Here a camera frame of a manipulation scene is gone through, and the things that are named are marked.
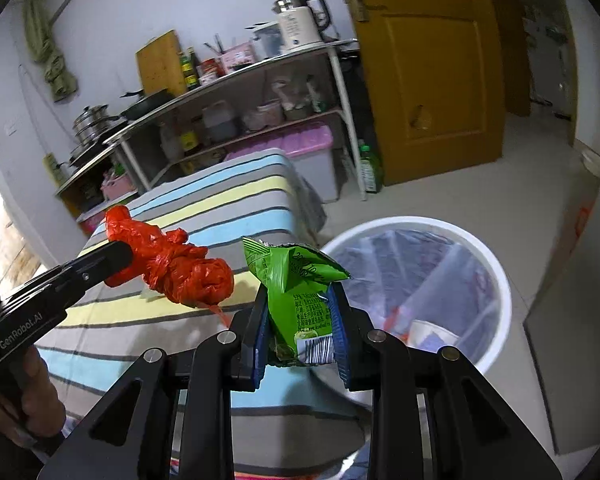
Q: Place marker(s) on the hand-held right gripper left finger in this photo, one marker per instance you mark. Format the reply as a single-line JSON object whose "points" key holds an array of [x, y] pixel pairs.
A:
{"points": [[259, 355]]}

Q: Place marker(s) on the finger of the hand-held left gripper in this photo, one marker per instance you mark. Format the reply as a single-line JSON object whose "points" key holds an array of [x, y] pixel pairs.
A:
{"points": [[100, 265]]}

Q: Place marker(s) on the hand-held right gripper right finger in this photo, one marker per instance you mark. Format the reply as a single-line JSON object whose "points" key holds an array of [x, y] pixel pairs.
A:
{"points": [[341, 355]]}

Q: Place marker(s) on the green snack packet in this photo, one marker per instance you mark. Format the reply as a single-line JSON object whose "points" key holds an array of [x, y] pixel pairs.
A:
{"points": [[290, 310]]}

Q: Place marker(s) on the red plastic bag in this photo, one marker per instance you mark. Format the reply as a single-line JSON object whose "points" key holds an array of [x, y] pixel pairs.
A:
{"points": [[190, 275]]}

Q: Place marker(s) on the beige paper cup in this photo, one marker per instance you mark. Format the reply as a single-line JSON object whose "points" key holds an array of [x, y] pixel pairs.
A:
{"points": [[437, 335]]}

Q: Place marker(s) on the white trash bin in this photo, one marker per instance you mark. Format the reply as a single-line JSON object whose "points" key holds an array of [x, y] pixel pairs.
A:
{"points": [[495, 320]]}

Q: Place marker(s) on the person's left hand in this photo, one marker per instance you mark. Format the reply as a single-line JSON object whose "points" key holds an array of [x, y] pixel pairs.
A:
{"points": [[45, 405]]}

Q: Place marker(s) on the red snack wrapper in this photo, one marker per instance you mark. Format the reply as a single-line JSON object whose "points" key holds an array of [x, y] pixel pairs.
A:
{"points": [[399, 324]]}

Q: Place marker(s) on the wooden shelf unit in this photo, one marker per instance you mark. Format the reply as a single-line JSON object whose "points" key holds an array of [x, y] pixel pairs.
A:
{"points": [[75, 195]]}

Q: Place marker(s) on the pink plastic basket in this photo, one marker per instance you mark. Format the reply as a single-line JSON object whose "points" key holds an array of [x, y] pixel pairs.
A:
{"points": [[117, 187]]}

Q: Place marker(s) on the yellowish power strip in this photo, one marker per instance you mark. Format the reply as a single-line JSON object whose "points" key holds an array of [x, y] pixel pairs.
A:
{"points": [[53, 170]]}

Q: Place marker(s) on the induction cooker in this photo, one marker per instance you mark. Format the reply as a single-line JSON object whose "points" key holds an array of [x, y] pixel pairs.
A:
{"points": [[87, 152]]}

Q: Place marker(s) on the clear bin liner bag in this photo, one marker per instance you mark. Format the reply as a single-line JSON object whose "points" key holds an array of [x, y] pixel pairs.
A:
{"points": [[430, 275]]}

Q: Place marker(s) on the striped bed sheet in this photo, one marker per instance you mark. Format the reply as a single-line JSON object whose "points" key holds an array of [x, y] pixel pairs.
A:
{"points": [[205, 200]]}

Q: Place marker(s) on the steel steamer pot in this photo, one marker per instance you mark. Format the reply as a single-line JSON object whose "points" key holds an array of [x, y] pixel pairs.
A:
{"points": [[94, 127]]}

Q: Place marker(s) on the clear oil bottle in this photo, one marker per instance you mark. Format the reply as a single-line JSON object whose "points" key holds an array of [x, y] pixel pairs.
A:
{"points": [[171, 145]]}

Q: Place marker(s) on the soy sauce bottle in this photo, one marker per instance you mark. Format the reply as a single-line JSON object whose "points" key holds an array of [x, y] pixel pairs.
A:
{"points": [[191, 137]]}

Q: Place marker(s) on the black frying pan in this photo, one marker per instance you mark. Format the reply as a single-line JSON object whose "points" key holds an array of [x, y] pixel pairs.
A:
{"points": [[145, 102]]}

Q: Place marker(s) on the dark liquid jug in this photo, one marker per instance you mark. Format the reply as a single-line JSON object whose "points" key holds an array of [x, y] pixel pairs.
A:
{"points": [[220, 125]]}

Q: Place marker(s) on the green plastic bottle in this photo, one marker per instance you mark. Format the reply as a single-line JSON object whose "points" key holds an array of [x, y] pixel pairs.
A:
{"points": [[370, 170]]}

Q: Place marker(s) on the pink lid storage box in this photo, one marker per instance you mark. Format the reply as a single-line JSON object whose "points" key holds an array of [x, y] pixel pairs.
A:
{"points": [[305, 160]]}

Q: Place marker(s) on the yellow label sauce bottle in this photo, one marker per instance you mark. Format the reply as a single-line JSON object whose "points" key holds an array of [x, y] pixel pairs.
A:
{"points": [[186, 75]]}

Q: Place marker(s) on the wooden cutting board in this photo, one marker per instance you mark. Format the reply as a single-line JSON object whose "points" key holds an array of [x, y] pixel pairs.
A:
{"points": [[160, 62]]}

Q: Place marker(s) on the green hanging cloth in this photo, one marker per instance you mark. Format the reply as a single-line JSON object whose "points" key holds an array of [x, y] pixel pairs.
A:
{"points": [[52, 55]]}

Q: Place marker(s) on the dark sauce bottle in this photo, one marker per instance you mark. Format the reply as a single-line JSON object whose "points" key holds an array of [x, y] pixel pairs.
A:
{"points": [[195, 67]]}

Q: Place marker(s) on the red sauce jar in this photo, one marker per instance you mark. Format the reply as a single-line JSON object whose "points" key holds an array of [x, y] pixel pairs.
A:
{"points": [[209, 72]]}

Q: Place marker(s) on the pink lid white tub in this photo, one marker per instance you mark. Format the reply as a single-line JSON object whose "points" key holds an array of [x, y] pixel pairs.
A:
{"points": [[270, 115]]}

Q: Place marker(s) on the white metal shelf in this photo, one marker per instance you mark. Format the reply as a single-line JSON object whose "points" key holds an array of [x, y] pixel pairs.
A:
{"points": [[230, 77]]}

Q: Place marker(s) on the grey board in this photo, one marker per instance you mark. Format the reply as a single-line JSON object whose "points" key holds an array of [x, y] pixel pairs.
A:
{"points": [[575, 335]]}

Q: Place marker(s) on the pink utensil holder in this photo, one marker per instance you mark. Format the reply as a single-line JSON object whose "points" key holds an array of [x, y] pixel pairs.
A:
{"points": [[239, 59]]}

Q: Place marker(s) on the crumpled plastic bags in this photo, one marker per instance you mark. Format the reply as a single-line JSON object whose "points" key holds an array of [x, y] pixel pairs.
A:
{"points": [[300, 95]]}

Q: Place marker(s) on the clear storage container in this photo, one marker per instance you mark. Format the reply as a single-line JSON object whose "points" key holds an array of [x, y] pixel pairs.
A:
{"points": [[267, 42]]}

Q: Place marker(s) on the yellow wooden door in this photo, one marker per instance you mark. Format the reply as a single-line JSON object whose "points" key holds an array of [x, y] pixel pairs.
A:
{"points": [[430, 70]]}

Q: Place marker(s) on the white electric kettle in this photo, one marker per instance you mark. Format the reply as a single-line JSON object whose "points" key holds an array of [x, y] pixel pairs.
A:
{"points": [[300, 25]]}

